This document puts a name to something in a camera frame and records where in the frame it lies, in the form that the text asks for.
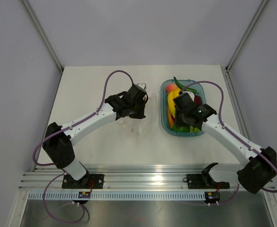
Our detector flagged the green bell pepper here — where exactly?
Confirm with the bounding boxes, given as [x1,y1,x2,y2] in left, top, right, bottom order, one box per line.
[172,125,190,133]

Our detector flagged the clear zip top bag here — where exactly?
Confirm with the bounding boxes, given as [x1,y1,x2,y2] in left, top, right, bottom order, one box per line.
[117,93,159,139]

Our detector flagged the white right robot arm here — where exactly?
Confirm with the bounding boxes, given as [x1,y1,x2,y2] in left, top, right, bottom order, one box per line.
[173,93,277,194]

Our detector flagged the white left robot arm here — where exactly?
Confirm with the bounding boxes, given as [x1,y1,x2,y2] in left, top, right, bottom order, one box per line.
[42,83,148,188]

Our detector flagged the yellow green corn cob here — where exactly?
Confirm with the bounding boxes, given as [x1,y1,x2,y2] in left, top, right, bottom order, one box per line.
[189,126,200,133]

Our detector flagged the red apple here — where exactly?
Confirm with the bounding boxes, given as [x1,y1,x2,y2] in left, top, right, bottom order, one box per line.
[194,95,202,106]

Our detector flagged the orange carrot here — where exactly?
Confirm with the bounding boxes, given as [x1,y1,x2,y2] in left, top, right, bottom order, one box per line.
[167,107,175,129]

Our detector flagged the green chili pepper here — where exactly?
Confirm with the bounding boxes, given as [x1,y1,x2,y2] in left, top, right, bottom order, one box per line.
[173,77,197,94]

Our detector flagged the yellow banana bunch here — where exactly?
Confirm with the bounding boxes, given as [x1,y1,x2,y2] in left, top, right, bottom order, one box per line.
[168,88,180,117]

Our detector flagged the teal plastic tray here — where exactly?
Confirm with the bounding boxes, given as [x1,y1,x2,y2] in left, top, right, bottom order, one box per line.
[160,79,206,138]

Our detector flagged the orange peach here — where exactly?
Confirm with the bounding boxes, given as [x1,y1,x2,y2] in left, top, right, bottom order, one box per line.
[165,83,178,95]

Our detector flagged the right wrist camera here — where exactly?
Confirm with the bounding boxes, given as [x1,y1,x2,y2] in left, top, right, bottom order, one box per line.
[184,91,195,101]

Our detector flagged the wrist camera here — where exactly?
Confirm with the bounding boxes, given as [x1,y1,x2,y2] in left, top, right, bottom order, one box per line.
[136,83,147,90]
[184,91,195,101]

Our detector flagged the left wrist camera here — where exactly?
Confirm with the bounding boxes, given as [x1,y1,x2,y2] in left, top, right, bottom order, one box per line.
[136,83,147,90]

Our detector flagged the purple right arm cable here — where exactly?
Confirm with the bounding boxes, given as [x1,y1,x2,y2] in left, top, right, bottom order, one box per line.
[180,80,277,192]

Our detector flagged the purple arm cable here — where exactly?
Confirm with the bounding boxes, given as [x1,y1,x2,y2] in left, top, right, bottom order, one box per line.
[32,70,135,166]
[180,80,277,192]

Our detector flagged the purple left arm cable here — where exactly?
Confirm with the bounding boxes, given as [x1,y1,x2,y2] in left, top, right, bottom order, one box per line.
[32,70,135,166]

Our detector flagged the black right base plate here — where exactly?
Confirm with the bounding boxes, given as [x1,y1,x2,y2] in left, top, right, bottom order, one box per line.
[183,174,230,190]

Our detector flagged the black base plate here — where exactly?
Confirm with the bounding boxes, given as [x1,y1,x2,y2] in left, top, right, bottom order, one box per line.
[183,174,230,190]
[62,174,105,189]

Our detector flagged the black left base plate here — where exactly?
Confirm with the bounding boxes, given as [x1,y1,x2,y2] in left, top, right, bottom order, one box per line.
[62,174,105,189]

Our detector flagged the left aluminium frame post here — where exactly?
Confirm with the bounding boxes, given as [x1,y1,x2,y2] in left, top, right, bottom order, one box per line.
[19,0,64,75]

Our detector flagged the aluminium frame post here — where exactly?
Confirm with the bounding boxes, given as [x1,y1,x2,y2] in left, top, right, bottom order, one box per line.
[225,0,270,73]
[19,0,64,75]

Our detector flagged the aluminium mounting rail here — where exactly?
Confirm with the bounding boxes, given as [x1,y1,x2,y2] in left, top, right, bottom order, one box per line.
[18,164,275,191]

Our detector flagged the right aluminium frame post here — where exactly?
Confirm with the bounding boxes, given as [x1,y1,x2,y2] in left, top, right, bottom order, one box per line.
[225,0,270,73]

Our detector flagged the white slotted cable duct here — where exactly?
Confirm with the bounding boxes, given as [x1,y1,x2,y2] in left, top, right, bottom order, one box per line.
[28,191,206,201]

